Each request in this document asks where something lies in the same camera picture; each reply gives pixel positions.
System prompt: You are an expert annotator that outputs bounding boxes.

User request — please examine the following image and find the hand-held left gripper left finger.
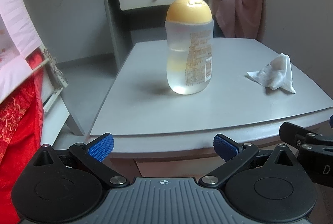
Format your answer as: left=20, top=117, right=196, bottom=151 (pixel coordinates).
left=34, top=133, right=130, bottom=187

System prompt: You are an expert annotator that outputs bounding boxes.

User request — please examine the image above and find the red embroidered cloth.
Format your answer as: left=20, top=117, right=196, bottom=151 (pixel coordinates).
left=0, top=51, right=45, bottom=224

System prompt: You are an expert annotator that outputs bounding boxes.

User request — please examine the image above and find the white metal frame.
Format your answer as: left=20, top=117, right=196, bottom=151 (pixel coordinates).
left=26, top=44, right=85, bottom=136

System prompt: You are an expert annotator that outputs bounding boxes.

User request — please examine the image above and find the grey desk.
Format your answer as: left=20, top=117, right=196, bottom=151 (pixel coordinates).
left=103, top=0, right=216, bottom=72

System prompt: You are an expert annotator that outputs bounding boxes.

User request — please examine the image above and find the white tissue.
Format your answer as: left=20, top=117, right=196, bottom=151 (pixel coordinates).
left=247, top=53, right=296, bottom=94

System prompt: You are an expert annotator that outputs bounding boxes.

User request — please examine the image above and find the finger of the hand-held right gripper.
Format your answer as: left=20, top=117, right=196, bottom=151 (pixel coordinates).
left=279, top=122, right=323, bottom=148
left=297, top=133, right=333, bottom=162

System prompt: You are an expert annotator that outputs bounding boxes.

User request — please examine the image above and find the clear bottle with yellow cap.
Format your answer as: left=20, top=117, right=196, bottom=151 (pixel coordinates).
left=166, top=0, right=214, bottom=95

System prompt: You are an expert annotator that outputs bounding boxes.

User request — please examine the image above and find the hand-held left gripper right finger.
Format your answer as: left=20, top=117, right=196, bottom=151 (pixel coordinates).
left=199, top=134, right=296, bottom=187

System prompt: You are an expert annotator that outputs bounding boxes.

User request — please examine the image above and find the pale pink blanket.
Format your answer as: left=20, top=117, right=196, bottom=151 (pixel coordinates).
left=0, top=0, right=45, bottom=105

